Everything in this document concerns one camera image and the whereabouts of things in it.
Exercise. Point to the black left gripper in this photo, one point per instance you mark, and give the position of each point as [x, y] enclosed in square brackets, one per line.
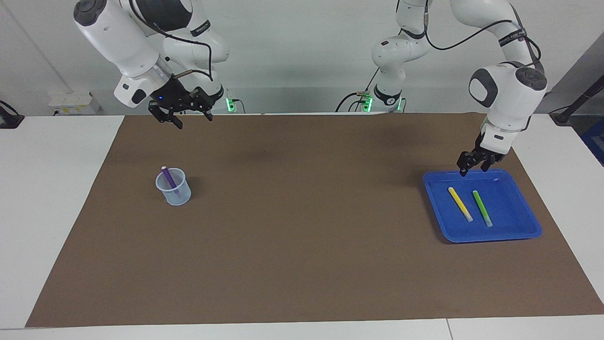
[481, 153]

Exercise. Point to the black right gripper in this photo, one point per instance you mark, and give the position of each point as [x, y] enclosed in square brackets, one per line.
[177, 99]

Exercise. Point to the purple pen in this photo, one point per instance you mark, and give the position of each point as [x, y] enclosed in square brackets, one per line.
[169, 178]

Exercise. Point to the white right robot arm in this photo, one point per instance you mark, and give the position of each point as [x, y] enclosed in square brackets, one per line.
[118, 38]

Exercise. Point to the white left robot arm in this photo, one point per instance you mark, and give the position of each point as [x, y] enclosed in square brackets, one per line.
[514, 104]

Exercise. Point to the yellow pen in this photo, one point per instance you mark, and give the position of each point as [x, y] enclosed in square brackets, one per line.
[460, 204]

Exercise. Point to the green lit connector block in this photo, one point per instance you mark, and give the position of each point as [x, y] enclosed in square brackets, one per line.
[367, 101]
[230, 105]

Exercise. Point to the green pen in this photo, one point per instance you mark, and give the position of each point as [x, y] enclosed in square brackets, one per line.
[482, 208]

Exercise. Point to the blue plastic tray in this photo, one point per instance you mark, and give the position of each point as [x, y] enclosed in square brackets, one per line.
[514, 212]

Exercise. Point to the translucent plastic cup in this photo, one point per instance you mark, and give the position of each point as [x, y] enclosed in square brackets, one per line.
[183, 196]

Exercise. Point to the white power strip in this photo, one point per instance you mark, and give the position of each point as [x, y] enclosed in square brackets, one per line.
[73, 104]

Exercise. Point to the black tripod pole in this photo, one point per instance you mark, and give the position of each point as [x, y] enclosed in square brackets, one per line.
[578, 101]

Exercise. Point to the blue box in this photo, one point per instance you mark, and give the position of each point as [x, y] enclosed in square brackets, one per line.
[595, 141]

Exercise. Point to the brown table mat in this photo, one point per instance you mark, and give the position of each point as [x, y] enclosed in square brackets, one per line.
[302, 259]

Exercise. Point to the black clamp stand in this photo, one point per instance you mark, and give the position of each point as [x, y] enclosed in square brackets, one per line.
[9, 120]

